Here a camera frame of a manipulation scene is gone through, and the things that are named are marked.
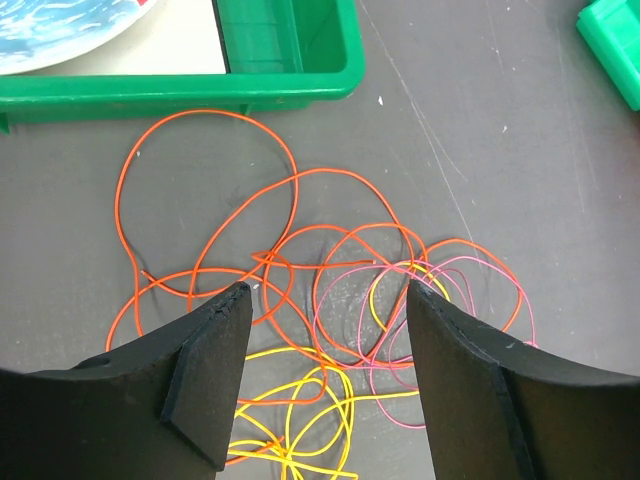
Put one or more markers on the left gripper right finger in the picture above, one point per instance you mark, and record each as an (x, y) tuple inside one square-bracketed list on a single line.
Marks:
[(497, 408)]

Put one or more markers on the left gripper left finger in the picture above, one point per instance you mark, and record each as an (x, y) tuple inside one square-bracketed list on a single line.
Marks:
[(159, 407)]

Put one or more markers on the red blue floral plate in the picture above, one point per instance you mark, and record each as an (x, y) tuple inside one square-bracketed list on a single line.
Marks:
[(40, 34)]

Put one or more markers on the green bin far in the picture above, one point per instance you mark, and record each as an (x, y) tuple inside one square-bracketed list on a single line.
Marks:
[(611, 30)]

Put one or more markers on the green plastic tray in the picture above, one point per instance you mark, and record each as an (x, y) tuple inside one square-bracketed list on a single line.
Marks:
[(282, 55)]

